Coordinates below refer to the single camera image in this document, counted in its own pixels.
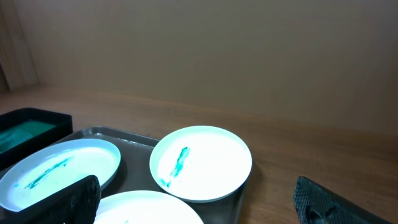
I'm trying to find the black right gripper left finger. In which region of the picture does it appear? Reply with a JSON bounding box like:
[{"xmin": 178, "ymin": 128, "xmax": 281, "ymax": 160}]
[{"xmin": 1, "ymin": 175, "xmax": 101, "ymax": 224}]

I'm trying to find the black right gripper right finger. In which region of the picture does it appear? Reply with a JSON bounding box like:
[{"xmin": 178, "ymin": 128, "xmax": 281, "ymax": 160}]
[{"xmin": 293, "ymin": 176, "xmax": 391, "ymax": 224}]

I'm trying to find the black tub of green water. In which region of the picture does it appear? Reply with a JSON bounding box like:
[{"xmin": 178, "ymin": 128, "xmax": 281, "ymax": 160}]
[{"xmin": 1, "ymin": 108, "xmax": 73, "ymax": 170}]

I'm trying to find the white plate with green smear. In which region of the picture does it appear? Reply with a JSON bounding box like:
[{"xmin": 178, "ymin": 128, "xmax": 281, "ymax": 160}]
[{"xmin": 1, "ymin": 139, "xmax": 121, "ymax": 212}]

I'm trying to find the dark grey serving tray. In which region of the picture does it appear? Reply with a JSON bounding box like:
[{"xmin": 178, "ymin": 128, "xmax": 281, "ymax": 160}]
[{"xmin": 51, "ymin": 127, "xmax": 245, "ymax": 224}]

